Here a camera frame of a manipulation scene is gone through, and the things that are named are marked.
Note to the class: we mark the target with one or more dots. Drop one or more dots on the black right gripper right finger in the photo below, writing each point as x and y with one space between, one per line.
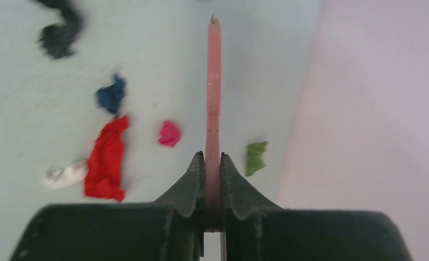
254 228

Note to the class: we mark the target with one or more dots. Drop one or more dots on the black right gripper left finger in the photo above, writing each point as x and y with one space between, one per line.
169 228

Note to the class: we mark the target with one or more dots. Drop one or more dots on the red paper scrap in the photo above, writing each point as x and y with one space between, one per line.
104 176

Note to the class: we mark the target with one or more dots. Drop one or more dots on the pink paper scrap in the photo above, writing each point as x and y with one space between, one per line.
169 134

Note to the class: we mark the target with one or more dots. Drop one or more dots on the white paper scrap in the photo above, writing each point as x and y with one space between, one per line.
59 178

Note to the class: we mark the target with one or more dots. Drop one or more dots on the pink hand brush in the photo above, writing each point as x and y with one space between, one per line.
212 149

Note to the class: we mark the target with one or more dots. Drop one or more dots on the small dark blue scrap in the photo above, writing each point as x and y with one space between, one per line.
110 97

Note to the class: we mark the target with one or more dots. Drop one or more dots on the green paper scrap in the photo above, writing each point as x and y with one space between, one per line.
254 157

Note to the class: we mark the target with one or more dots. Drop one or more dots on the black paper scrap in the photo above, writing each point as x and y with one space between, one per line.
56 39

